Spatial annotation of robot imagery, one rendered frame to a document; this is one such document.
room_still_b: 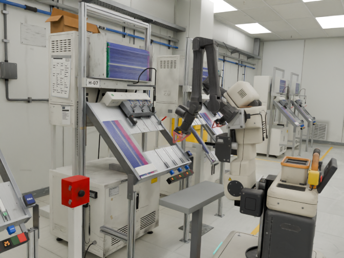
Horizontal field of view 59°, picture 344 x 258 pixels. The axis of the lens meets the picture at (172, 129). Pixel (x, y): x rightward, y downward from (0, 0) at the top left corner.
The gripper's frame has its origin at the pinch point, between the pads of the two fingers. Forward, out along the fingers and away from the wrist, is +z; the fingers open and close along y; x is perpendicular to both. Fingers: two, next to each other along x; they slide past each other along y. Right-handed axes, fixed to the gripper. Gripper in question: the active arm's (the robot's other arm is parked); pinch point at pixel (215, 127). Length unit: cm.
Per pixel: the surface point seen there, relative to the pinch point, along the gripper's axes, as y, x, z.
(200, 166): 15.8, 22.6, 28.3
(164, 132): 45, -15, 21
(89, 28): 87, -111, -4
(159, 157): 75, 9, 16
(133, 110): 77, -34, 11
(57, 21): 114, -115, -2
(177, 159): 56, 15, 17
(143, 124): 68, -24, 18
